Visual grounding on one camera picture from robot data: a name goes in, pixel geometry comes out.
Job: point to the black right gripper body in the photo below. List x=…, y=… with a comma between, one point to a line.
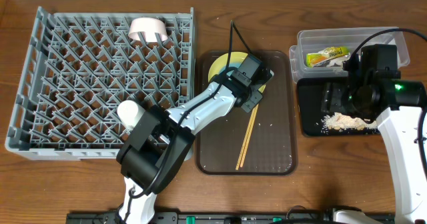
x=333, y=95

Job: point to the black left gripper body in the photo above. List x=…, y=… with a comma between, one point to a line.
x=257, y=92

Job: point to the yellow round plate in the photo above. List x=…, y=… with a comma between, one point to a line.
x=220, y=71

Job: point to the white wrapper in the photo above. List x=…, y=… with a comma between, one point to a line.
x=337, y=62

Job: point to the rice and peanut scraps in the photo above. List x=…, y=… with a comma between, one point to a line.
x=340, y=122

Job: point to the orange green snack wrapper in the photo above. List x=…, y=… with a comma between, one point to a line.
x=321, y=58

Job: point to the wooden chopstick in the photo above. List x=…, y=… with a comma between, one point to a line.
x=249, y=140
x=245, y=144

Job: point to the pink bowl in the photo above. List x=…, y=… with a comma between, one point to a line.
x=148, y=27

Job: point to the translucent white cup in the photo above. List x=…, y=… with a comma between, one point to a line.
x=130, y=113

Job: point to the light blue bowl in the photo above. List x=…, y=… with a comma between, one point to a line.
x=252, y=72

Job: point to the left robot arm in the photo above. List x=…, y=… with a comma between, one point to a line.
x=162, y=139

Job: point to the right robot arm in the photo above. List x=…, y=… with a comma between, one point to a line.
x=400, y=121

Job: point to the black waste tray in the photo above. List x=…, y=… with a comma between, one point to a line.
x=313, y=121

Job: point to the grey plastic dishwasher rack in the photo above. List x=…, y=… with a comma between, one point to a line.
x=80, y=66

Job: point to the brown serving tray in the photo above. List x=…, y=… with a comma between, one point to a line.
x=272, y=149

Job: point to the clear plastic bin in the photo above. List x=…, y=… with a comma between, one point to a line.
x=312, y=41

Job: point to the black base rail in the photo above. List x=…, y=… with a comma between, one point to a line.
x=177, y=218

